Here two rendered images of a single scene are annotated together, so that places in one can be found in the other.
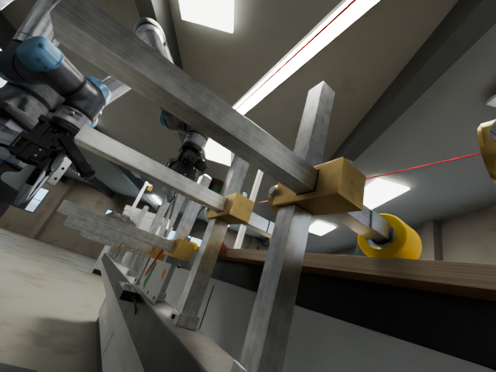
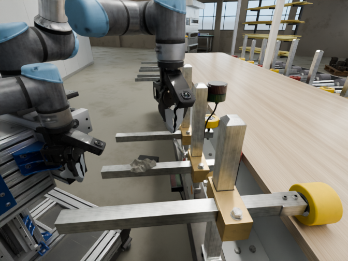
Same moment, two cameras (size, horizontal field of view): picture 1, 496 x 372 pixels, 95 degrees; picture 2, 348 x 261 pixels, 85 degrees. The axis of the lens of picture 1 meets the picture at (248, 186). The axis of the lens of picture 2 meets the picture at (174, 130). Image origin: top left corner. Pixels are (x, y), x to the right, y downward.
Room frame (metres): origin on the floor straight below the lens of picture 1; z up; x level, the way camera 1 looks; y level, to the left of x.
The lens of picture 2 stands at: (0.23, 0.02, 1.26)
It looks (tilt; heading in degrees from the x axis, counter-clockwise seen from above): 29 degrees down; 22
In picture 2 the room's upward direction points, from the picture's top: straight up
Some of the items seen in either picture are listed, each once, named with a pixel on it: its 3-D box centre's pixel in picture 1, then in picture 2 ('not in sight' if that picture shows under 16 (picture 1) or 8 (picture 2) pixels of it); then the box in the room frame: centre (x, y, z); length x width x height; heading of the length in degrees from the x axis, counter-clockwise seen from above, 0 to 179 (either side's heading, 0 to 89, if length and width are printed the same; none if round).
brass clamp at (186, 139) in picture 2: (156, 252); (186, 132); (0.96, 0.26, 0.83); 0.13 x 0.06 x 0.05; 28
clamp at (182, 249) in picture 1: (178, 249); (198, 163); (0.74, 0.14, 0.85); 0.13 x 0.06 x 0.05; 28
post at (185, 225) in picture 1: (179, 240); (196, 152); (0.76, 0.15, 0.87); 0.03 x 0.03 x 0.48; 28
